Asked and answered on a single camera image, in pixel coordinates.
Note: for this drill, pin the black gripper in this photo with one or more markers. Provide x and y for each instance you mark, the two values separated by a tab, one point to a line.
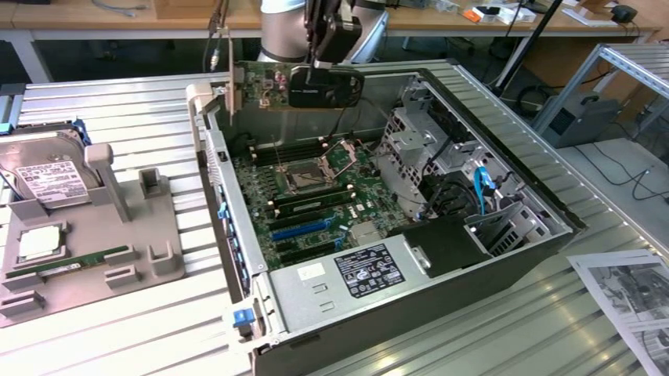
339	39

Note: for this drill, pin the graphics card with black shroud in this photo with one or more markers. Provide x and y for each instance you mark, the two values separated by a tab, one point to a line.
260	86

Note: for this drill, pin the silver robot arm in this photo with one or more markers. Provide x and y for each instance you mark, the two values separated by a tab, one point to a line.
282	31

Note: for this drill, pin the wooden desk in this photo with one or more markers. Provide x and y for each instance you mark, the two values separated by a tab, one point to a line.
443	21

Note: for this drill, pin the orange white small box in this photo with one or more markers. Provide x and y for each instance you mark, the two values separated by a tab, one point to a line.
478	15

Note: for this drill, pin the metal socket cover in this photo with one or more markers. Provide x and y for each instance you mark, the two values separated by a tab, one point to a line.
342	156

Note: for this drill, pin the silver drive cage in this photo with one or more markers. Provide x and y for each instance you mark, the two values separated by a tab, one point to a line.
410	149

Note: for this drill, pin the thin locking lever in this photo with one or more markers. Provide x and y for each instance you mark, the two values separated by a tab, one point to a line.
278	152

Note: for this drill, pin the black stand pole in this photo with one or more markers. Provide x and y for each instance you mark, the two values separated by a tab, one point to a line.
527	43

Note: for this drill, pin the CPU socket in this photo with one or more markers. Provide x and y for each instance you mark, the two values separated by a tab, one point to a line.
303	178

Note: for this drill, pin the green motherboard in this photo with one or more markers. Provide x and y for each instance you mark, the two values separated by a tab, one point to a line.
360	184

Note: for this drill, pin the black RAM stick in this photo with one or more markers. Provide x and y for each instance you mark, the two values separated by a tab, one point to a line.
314	203

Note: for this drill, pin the long black expansion slot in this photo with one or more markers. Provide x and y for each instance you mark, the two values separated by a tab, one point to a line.
314	259
292	223
308	250

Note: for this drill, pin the blue expansion slot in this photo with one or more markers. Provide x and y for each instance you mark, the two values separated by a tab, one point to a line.
298	232

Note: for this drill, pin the silver chipset heatsink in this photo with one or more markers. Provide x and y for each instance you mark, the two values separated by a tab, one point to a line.
368	234

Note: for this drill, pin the grey box device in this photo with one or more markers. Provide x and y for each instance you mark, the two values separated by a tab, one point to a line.
579	121

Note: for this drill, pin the black power adapter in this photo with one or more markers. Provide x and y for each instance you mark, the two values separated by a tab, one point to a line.
624	12

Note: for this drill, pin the black plastic air shroud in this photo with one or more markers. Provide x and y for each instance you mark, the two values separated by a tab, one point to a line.
443	246

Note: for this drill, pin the hard disk with blue carrier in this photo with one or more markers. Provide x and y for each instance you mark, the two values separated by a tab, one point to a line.
49	180

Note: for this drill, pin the grey power supply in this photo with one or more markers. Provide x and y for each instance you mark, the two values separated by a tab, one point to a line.
303	297

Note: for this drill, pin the grey parts rack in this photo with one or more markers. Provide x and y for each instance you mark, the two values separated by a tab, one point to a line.
104	235

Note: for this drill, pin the open PC case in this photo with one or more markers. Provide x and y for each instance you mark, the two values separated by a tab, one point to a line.
470	293

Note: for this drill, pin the blue case latch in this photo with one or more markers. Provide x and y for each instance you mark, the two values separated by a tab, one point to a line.
242	318

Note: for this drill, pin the silver CPU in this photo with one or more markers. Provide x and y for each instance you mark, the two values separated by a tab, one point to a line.
39	243

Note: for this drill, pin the green RAM stick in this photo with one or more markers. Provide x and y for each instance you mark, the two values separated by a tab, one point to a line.
68	266

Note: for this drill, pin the printed paper sheet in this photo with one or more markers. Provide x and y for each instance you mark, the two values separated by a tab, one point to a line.
622	297

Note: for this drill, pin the aluminium profile frame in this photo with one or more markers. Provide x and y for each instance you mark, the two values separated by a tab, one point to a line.
626	58

